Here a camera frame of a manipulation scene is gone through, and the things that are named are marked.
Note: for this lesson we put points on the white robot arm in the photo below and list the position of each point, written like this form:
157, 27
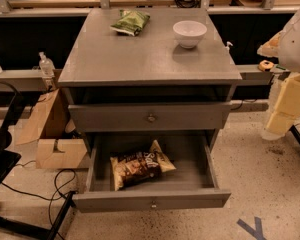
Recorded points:
285, 45

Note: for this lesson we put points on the clear sanitizer bottle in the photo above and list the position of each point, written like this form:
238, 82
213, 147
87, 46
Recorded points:
46, 65

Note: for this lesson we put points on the closed grey upper drawer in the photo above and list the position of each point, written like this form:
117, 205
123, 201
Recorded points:
149, 116

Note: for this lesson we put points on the white ceramic bowl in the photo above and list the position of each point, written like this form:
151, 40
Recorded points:
189, 33

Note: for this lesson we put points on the open grey middle drawer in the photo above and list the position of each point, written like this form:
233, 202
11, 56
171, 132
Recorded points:
192, 184

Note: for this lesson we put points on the black stand frame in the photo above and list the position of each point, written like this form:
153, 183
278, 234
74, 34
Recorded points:
8, 161

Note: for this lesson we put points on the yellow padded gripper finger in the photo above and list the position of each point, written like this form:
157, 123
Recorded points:
283, 108

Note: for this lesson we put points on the green chip bag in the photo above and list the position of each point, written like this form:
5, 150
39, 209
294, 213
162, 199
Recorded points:
131, 22

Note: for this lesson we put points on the brown chip bag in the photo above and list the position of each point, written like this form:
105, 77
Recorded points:
131, 168

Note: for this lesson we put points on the small white pump bottle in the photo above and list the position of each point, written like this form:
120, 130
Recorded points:
228, 46

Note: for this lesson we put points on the cardboard box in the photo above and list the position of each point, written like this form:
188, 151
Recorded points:
46, 126

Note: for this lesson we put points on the green small object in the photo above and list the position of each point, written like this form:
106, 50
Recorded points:
280, 67

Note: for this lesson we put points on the grey drawer cabinet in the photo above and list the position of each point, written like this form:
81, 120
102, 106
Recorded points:
107, 68

